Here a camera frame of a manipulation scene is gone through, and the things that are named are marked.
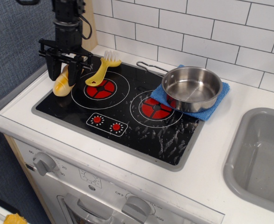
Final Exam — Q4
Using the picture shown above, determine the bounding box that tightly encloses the grey oven knob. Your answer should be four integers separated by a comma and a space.
33, 152, 56, 176
121, 196, 151, 219

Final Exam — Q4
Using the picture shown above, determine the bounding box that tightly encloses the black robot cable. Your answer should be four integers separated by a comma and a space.
79, 14, 92, 40

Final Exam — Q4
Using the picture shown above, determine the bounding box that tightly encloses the yellow dish brush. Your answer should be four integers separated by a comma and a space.
85, 50, 121, 87

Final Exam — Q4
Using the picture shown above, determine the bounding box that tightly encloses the grey sink basin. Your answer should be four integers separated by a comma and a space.
223, 108, 274, 212

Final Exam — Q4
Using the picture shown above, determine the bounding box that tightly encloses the white toy oven front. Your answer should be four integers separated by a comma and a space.
15, 140, 205, 224

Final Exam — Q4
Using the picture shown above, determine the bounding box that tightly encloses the yellow object bottom left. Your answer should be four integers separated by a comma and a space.
3, 213, 28, 224

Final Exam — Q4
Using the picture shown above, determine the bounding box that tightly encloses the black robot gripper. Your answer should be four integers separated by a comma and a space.
38, 19, 94, 86

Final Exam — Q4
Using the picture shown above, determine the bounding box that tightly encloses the stainless steel pot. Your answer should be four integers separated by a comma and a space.
136, 60, 224, 113

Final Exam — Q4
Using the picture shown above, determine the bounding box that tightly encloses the yellow toy bread loaf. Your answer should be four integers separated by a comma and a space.
53, 65, 75, 97

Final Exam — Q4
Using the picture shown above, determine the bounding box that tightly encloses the blue microfiber cloth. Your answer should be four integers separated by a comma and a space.
150, 64, 230, 122

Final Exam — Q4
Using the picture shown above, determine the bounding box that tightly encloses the black toy stovetop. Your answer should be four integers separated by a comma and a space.
32, 56, 204, 171

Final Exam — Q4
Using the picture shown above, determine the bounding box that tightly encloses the right grey oven knob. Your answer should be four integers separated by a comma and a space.
121, 196, 151, 219

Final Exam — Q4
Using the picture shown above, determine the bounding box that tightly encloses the left grey oven knob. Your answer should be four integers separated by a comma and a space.
33, 152, 56, 176

